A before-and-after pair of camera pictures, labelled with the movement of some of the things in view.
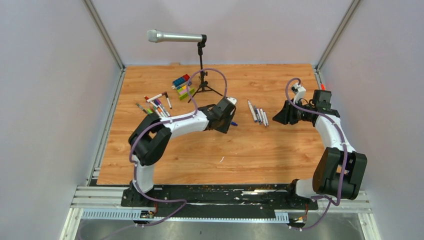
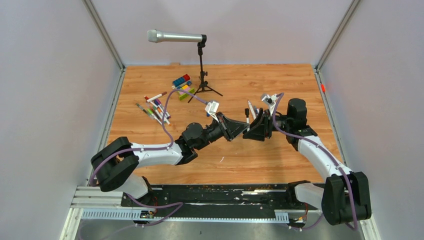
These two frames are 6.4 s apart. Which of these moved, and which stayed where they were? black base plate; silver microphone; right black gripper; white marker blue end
Moved: right black gripper
Stayed: silver microphone; white marker blue end; black base plate
